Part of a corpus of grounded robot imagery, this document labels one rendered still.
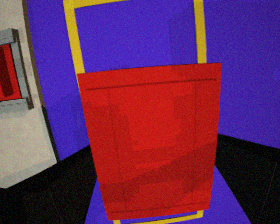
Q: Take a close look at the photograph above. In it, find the yellow rectangular outline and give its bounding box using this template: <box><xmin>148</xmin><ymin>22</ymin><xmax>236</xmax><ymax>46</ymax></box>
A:
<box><xmin>64</xmin><ymin>0</ymin><xmax>207</xmax><ymax>224</ymax></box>

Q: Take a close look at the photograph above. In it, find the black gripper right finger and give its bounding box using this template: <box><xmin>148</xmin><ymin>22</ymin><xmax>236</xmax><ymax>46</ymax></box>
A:
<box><xmin>215</xmin><ymin>133</ymin><xmax>280</xmax><ymax>224</ymax></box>

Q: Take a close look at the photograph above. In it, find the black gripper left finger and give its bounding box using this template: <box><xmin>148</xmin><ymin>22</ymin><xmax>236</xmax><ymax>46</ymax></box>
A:
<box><xmin>0</xmin><ymin>144</ymin><xmax>97</xmax><ymax>224</ymax></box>

